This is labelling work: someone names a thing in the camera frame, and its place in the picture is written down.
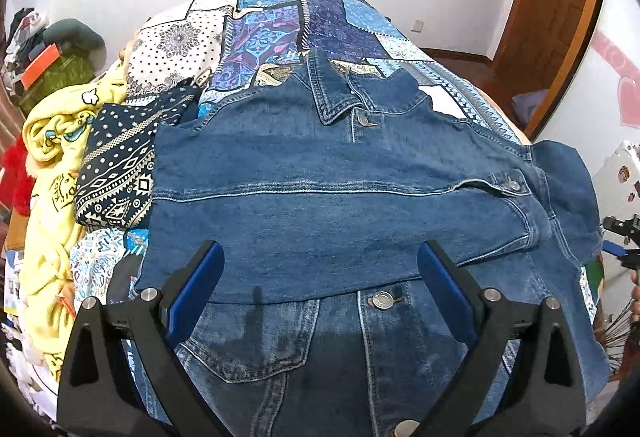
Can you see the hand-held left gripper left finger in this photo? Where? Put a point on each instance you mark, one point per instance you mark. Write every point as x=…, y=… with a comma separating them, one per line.
x=200, y=282

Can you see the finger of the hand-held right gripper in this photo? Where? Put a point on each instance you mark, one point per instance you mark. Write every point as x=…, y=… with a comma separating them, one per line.
x=614, y=224
x=613, y=250

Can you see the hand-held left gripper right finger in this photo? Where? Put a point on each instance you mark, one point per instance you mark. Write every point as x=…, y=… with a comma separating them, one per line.
x=445, y=282

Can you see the blue denim jacket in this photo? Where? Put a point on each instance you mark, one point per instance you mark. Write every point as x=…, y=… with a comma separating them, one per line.
x=310, y=197

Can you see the pile of mixed clothes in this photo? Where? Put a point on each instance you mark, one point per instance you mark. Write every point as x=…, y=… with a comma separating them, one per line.
x=22, y=32

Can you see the person's right hand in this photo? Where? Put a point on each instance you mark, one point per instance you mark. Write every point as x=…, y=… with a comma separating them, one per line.
x=635, y=278

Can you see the white board with stickers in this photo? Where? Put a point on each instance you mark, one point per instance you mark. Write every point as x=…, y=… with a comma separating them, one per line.
x=617, y=177

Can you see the bundle of dried sticks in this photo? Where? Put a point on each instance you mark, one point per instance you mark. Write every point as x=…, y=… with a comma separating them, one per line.
x=612, y=337

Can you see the dark blue patterned cloth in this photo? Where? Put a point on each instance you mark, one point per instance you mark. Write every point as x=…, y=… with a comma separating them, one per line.
x=120, y=167

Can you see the pale blue bag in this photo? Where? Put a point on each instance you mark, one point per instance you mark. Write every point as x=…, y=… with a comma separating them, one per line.
x=531, y=107

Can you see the yellow cartoon blanket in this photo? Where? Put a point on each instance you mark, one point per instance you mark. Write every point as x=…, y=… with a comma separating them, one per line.
x=50, y=227

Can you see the red plush toy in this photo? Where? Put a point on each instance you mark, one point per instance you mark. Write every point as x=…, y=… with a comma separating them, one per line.
x=17, y=177

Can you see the wooden door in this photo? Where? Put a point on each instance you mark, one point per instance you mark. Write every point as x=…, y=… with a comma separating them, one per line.
x=550, y=17

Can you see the orange box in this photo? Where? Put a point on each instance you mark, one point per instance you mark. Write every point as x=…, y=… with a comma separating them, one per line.
x=37, y=64

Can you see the grey cushion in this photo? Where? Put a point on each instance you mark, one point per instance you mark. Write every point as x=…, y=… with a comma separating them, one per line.
x=82, y=34

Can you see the blue patchwork bedspread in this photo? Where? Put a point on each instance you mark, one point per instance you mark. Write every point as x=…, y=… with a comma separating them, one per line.
x=325, y=22

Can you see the pink heart wall decoration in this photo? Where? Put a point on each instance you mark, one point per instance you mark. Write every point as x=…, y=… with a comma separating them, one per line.
x=627, y=92

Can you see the white wall socket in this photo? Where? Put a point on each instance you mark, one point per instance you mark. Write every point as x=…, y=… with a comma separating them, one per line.
x=417, y=25

